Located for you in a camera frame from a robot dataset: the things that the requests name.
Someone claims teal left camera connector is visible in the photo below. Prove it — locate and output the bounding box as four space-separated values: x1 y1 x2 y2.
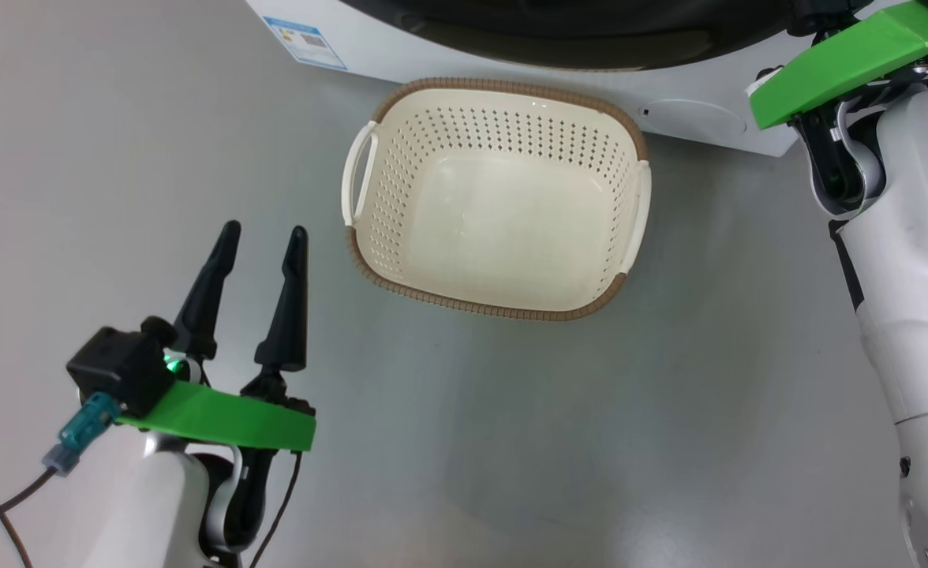
42 392 122 476

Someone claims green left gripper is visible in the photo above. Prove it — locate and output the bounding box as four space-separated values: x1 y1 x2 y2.
117 220 316 452

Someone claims black camera cable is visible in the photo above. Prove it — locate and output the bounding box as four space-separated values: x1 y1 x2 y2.
0 467 58 528

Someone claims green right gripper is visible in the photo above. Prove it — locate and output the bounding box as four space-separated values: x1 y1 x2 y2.
750 0 928 131

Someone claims round white filter cover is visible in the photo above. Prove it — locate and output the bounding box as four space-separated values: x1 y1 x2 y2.
639 99 747 147

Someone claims blue energy label sticker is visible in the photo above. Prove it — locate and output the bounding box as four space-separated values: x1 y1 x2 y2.
263 16 348 72

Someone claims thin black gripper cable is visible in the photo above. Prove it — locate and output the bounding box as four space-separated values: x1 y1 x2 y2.
249 451 304 568

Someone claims brown thin cable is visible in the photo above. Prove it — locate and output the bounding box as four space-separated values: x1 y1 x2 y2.
0 481 35 568

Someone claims cream perforated laundry basket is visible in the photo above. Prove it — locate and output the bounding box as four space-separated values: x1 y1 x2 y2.
341 77 653 322

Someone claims white front-load washing machine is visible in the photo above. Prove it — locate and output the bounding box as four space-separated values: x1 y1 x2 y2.
245 0 800 157

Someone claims black round glass washer door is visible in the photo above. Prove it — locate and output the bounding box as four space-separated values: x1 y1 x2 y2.
338 0 796 72

